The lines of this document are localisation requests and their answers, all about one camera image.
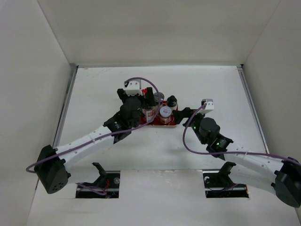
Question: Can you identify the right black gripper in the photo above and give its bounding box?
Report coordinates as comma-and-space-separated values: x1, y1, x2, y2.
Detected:
173, 107, 209, 145

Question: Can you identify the black cap pepper grinder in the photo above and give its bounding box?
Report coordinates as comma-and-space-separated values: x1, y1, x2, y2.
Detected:
166, 95, 178, 111

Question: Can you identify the soy sauce bottle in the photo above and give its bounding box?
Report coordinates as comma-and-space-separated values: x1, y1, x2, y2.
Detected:
143, 89, 155, 123

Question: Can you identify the red lid sauce jar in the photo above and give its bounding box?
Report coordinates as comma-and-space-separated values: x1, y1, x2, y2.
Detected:
154, 92, 165, 107

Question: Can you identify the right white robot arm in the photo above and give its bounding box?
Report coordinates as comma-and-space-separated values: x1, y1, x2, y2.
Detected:
173, 105, 301, 208

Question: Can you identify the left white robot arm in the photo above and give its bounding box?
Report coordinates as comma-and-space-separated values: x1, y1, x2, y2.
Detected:
33, 87, 155, 194

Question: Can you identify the red rectangular tray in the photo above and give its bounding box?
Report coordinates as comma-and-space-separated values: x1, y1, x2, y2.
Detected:
138, 100, 180, 129

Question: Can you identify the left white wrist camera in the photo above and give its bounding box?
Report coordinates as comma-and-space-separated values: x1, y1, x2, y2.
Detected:
124, 80, 143, 96

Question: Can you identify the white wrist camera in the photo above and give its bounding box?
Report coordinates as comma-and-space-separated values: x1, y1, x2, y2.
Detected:
200, 98, 214, 114
124, 80, 143, 96

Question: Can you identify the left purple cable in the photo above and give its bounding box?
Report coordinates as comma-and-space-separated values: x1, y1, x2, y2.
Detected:
25, 77, 163, 173

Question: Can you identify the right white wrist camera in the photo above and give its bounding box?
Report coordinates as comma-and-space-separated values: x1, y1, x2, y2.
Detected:
200, 98, 214, 114

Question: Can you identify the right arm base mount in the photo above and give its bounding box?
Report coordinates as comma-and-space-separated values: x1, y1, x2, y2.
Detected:
202, 162, 249, 198

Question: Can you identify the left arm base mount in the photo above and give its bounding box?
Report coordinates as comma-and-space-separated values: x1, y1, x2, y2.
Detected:
75, 162, 121, 199

